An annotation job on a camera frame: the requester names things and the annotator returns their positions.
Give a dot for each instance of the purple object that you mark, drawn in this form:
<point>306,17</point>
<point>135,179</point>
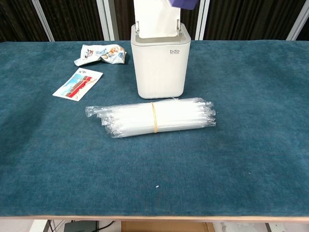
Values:
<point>184,3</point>

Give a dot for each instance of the white desktop trash bin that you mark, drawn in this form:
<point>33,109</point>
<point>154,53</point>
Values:
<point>160,70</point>

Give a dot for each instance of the white trash bin lid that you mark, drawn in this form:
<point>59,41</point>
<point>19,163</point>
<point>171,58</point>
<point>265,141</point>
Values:
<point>157,18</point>

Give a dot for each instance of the yellow rubber band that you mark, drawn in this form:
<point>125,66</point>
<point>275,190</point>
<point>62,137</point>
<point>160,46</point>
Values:
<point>154,117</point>

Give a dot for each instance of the teal velvet tablecloth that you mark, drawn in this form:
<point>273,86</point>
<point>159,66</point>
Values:
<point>154,135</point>

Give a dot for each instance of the bundle of wrapped white straws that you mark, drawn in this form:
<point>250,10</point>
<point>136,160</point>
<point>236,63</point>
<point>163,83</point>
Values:
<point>135,119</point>

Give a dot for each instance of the crumpled white snack wrapper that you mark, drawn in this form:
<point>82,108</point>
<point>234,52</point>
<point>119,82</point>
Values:
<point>102,55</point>

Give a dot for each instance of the flat red and blue packet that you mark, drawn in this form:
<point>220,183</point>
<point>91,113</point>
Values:
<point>77,84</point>

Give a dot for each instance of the cardboard box under table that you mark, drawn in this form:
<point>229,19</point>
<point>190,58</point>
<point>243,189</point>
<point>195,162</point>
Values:
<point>166,227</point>

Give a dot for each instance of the black box under table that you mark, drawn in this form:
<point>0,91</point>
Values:
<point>81,226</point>

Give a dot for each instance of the white table leg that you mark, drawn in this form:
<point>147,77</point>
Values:
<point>37,226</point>

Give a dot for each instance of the white frame post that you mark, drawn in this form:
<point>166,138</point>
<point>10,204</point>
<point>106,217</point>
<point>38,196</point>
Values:
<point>105,19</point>
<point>202,20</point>
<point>298,23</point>
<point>43,20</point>

